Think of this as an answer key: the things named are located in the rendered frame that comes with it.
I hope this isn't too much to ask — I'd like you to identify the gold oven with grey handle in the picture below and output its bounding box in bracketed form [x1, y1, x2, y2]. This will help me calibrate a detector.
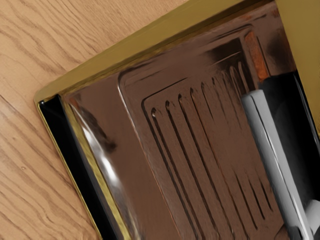
[33, 0, 320, 240]

